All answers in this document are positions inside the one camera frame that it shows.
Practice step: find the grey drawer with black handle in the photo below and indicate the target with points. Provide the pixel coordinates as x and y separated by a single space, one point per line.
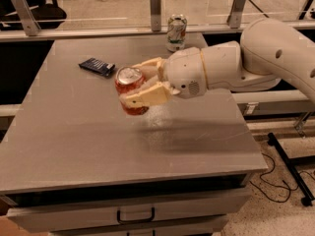
124 211

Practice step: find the black floor stand base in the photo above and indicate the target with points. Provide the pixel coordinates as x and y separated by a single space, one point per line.
291 164

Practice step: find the red coke can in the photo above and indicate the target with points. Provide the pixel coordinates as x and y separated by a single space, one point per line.
128 78

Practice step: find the left metal railing bracket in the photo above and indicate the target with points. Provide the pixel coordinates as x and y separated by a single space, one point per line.
29 24

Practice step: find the metal railing bracket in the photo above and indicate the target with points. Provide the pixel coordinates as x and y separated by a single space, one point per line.
29 24
235 15
155 7

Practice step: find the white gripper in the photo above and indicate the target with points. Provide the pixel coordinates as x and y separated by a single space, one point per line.
185 71

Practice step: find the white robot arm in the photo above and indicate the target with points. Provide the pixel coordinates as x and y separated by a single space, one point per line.
268 51

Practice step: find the white green soda can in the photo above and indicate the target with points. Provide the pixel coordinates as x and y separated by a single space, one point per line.
176 30

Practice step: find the right metal railing bracket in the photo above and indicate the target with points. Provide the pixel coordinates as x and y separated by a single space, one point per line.
235 15

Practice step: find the middle metal railing bracket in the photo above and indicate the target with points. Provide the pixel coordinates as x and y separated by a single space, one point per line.
155 7

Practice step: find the black office chair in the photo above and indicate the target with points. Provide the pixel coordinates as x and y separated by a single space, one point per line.
47 13

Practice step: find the dark blue rxbar wrapper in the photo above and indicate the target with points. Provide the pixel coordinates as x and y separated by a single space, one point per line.
97 66

